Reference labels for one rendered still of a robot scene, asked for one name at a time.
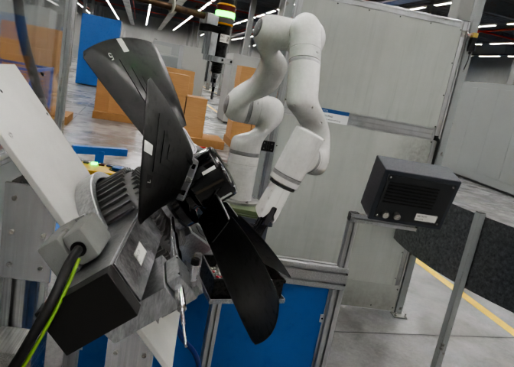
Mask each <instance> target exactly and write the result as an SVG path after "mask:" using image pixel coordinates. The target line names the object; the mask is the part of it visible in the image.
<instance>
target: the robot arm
mask: <svg viewBox="0 0 514 367"><path fill-rule="evenodd" d="M253 38H254V42H255V46H256V48H257V50H258V52H259V53H260V55H261V60H260V61H259V65H258V66H257V68H256V70H255V72H254V74H253V75H252V77H251V78H249V79H248V80H246V81H245V82H243V83H241V84H239V85H238V86H237V87H236V88H234V89H233V90H232V91H231V92H230V93H229V94H228V95H227V97H226V98H225V101H224V103H223V111H224V114H225V116H226V117H227V118H228V119H230V120H232V121H234V122H241V123H246V124H250V125H255V127H254V129H253V130H251V131H250V132H246V133H242V134H238V135H235V136H233V138H232V140H231V143H230V147H229V155H228V160H227V165H228V166H227V165H226V167H227V169H228V171H229V172H230V174H231V176H232V178H233V180H234V182H235V184H236V186H237V190H238V191H237V194H236V195H234V196H232V197H230V198H229V199H227V200H225V201H226V202H227V203H229V204H232V205H237V206H255V209H256V212H257V215H258V217H257V219H256V221H255V223H254V225H253V229H254V230H255V231H256V232H257V233H258V234H259V235H260V236H261V237H262V234H263V232H264V231H265V229H266V227H267V226H268V224H269V222H271V223H274V222H275V221H276V219H277V218H278V216H279V214H280V212H281V210H282V208H283V206H284V204H285V202H286V200H287V199H288V196H289V193H290V192H292V193H293V192H294V190H297V189H298V187H299V186H300V184H301V181H302V180H303V178H304V176H305V174H310V175H320V174H322V173H323V172H324V171H325V170H326V169H327V166H328V163H329V158H330V130H329V126H328V123H327V119H326V117H325V114H324V112H323V110H322V108H321V107H320V103H319V100H318V93H319V82H320V60H321V51H322V50H323V48H324V45H325V40H326V34H325V30H324V27H323V26H322V24H321V23H320V22H319V20H318V19H317V17H316V16H314V15H313V14H311V13H307V12H305V13H301V14H299V15H298V16H297V17H295V18H294V19H293V18H287V17H284V16H280V15H264V16H262V17H261V18H260V19H259V20H257V22H256V24H255V26H254V31H253ZM280 50H286V51H289V58H288V65H287V61H286V59H285V57H284V56H283V54H282V53H281V52H280ZM287 67H288V81H287V92H286V102H287V106H288V108H289V109H290V111H291V112H292V113H293V114H294V116H295V117H296V119H297V120H298V122H299V123H300V125H301V126H299V125H297V126H296V127H295V129H294V131H293V132H292V134H291V137H290V138H289V140H288V142H287V144H286V145H285V148H284V150H283V152H282V153H281V155H280V157H279V159H278V161H277V163H276V165H275V166H274V168H273V170H272V172H271V174H270V176H271V177H270V179H269V180H270V181H271V182H270V184H269V185H268V186H267V188H266V189H265V192H264V193H263V194H262V196H261V198H260V200H258V199H256V198H255V196H254V197H252V191H253V187H254V183H255V176H256V171H257V167H258V162H259V155H260V151H261V147H262V143H263V141H264V140H265V138H266V137H267V135H268V134H269V133H271V132H272V131H273V130H274V129H275V128H276V127H277V126H278V125H279V124H280V123H281V121H282V119H283V117H284V113H285V112H284V106H283V105H282V103H281V101H280V100H278V99H276V98H275V97H271V96H268V95H270V94H271V93H273V92H274V91H275V90H276V89H277V88H278V87H279V85H280V84H281V82H282V80H283V79H284V77H285V74H286V72H287Z"/></svg>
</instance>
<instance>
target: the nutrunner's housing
mask: <svg viewBox="0 0 514 367"><path fill-rule="evenodd" d="M217 26H220V33H219V34H218V38H217V43H216V52H215V56H216V57H224V58H226V49H227V47H228V44H229V36H230V31H231V27H230V26H228V25H224V24H218V25H217ZM211 63H212V65H211V72H212V73H218V74H221V73H222V72H221V71H222V70H221V69H222V66H223V64H224V63H218V62H213V61H211Z"/></svg>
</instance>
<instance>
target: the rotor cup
mask: <svg viewBox="0 0 514 367"><path fill-rule="evenodd" d="M193 157H194V158H196V159H197V160H198V167H197V170H196V172H195V175H194V178H193V180H192V182H191V185H190V188H189V190H188V192H187V195H186V197H185V199H184V200H183V201H180V200H175V201H174V202H173V203H169V204H170V206H171V208H172V210H173V211H174V212H175V213H176V215H177V216H178V218H179V219H180V220H181V221H182V222H183V223H184V224H185V225H187V226H193V225H195V224H196V223H198V215H197V208H199V207H203V208H204V209H206V208H207V207H208V205H209V204H210V202H211V201H212V199H213V198H214V197H215V196H216V195H218V196H219V197H220V198H222V197H223V196H225V195H227V194H228V193H232V194H231V195H229V196H228V197H226V198H224V199H222V202H223V201H225V200H227V199H229V198H230V197H232V196H234V195H236V194H237V191H238V190H237V186H236V184H235V182H234V180H233V178H232V176H231V174H230V172H229V171H228V169H227V167H226V165H225V164H224V162H223V160H222V159H221V157H220V156H219V155H218V153H217V152H216V150H215V149H214V148H212V147H208V148H206V149H204V150H202V151H201V152H199V153H197V154H195V155H194V156H193ZM213 165H214V166H215V169H214V170H212V171H210V172H209V173H207V174H205V175H203V174H202V172H204V171H205V170H207V169H209V168H210V167H212V166H213ZM221 166H222V167H224V169H225V170H226V173H225V172H224V171H223V169H222V167H221Z"/></svg>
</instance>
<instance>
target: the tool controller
mask: <svg viewBox="0 0 514 367"><path fill-rule="evenodd" d="M460 185H461V181H460V180H459V178H458V177H457V176H456V175H455V174H454V173H453V172H452V170H451V169H450V168H449V167H443V166H438V165H433V164H426V163H421V162H416V161H408V160H403V159H398V158H390V157H386V156H381V155H377V156H376V160H375V163H374V165H373V167H372V171H371V174H370V176H369V179H368V182H367V185H366V189H365V191H364V194H363V197H362V199H361V204H362V206H363V209H364V211H365V213H366V215H367V218H368V219H374V220H380V221H385V222H394V223H400V224H405V225H410V226H419V227H425V228H429V229H441V227H442V225H443V223H444V220H445V218H446V216H447V213H448V211H449V209H450V207H451V204H452V203H453V201H454V198H455V196H456V194H457V191H458V190H459V187H460Z"/></svg>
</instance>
